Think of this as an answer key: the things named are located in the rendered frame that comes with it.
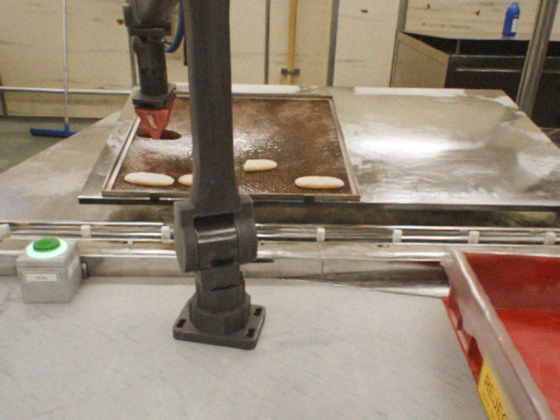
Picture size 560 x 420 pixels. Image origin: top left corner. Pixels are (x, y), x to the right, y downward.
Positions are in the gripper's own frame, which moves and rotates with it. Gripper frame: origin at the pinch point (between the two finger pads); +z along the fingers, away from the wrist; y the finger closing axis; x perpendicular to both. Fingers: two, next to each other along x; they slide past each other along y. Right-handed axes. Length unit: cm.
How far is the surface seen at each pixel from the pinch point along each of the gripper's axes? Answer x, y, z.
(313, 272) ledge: 37, 33, 7
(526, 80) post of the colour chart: 93, -63, 4
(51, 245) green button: -2.6, 43.1, -0.8
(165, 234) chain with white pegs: 10.0, 28.7, 5.9
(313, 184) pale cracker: 34.9, 9.7, 3.9
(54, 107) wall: -200, -297, 134
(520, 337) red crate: 67, 44, 6
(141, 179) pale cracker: 0.8, 14.6, 3.7
